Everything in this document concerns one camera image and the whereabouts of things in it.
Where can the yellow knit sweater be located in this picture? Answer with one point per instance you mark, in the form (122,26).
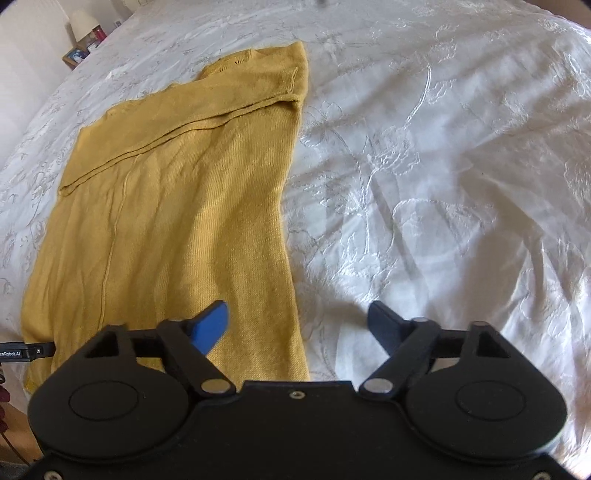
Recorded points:
(161,207)

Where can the cream table lamp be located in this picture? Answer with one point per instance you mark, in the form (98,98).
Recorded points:
(84,25)

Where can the red bottle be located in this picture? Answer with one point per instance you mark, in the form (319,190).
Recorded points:
(98,34)

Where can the wooden photo frame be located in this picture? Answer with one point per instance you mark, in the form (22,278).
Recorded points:
(76,55)

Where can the person's dark patterned clothing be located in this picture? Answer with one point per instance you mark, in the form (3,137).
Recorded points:
(2,408)

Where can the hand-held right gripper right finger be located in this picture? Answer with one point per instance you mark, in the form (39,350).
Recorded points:
(384,325)

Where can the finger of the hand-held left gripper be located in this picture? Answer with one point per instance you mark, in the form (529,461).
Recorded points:
(27,352)

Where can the white embroidered bedspread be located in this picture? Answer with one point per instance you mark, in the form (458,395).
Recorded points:
(438,184)

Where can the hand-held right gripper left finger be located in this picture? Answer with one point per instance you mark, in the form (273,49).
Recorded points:
(211,328)

